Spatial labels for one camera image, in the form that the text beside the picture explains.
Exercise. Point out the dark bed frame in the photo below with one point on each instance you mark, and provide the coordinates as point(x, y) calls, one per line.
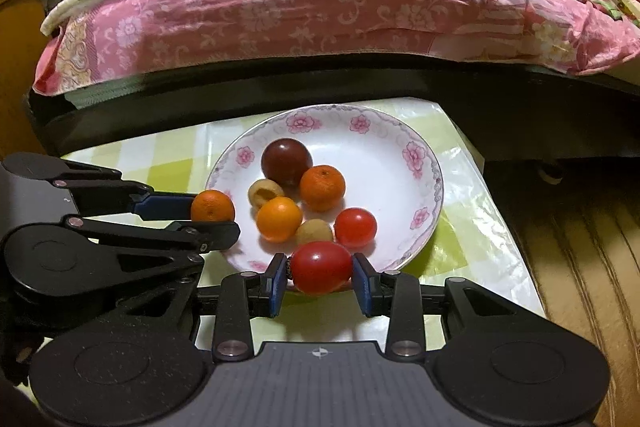
point(508, 111)

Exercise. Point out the small orange mandarin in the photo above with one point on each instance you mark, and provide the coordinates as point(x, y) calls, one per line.
point(212, 206)

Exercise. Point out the red cherry tomato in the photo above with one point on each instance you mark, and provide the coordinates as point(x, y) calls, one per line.
point(319, 268)
point(355, 227)

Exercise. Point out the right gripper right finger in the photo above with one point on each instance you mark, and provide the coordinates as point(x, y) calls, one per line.
point(405, 301)

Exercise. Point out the brown wooden nightstand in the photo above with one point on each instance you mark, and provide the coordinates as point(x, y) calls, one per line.
point(21, 46)

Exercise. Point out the white floral rimmed plate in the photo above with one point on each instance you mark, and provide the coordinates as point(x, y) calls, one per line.
point(388, 167)

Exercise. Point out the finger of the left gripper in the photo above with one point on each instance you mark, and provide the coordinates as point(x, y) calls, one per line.
point(200, 237)
point(98, 191)

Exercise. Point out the tan longan with dent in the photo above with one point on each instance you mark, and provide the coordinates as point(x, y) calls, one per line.
point(262, 191)

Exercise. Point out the small tan longan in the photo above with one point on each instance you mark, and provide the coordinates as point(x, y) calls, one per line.
point(313, 230)

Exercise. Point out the dark red plum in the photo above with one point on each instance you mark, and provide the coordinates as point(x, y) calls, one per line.
point(285, 161)

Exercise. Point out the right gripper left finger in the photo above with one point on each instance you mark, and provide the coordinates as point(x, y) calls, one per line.
point(160, 322)

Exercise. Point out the green white checkered tablecloth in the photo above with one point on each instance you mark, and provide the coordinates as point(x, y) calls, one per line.
point(471, 240)

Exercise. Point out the large bumpy mandarin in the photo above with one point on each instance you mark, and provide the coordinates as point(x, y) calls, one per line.
point(322, 188)

